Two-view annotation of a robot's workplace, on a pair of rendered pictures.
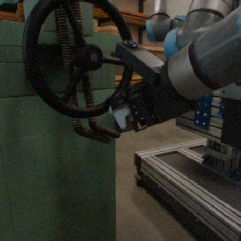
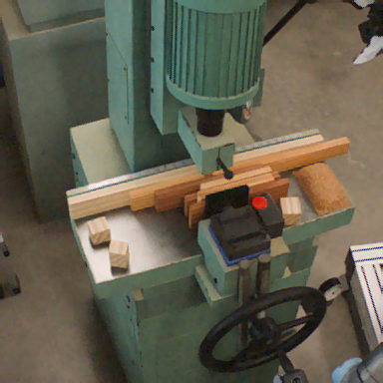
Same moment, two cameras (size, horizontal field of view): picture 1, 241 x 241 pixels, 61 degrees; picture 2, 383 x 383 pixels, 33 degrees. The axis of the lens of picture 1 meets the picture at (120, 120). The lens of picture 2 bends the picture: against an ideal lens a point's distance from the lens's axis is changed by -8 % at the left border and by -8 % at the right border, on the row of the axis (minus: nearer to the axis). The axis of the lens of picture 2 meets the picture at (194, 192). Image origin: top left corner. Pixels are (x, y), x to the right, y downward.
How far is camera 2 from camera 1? 122 cm
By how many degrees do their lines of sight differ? 35
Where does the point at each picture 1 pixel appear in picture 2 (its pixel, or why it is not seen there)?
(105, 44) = (307, 232)
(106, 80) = (299, 265)
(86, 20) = (276, 270)
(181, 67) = not seen: outside the picture
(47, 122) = (207, 321)
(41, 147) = (195, 339)
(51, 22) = (231, 289)
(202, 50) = not seen: outside the picture
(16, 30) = (188, 265)
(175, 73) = not seen: outside the picture
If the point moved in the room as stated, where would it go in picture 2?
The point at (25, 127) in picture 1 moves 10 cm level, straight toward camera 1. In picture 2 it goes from (182, 329) to (187, 364)
